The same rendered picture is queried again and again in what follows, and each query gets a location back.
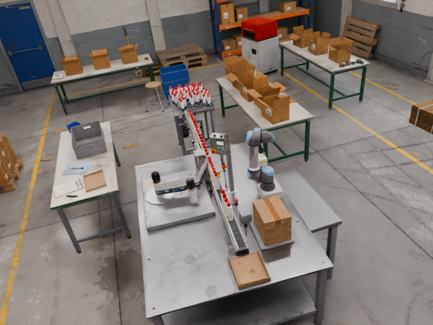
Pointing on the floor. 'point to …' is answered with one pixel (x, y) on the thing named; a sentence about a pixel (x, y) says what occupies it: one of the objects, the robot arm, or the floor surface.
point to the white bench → (109, 170)
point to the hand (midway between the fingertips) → (259, 158)
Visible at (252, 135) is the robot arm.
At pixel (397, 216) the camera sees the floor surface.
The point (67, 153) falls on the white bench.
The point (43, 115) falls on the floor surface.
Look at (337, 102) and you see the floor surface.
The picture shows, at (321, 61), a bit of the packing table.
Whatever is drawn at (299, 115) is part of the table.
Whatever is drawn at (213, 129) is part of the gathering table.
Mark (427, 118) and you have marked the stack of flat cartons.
